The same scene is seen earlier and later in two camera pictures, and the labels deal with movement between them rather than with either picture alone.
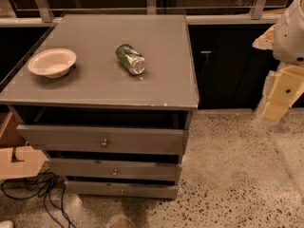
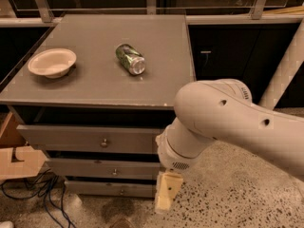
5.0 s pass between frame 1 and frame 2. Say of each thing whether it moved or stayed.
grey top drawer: stayed
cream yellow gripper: moved
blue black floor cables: stayed
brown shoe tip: stayed
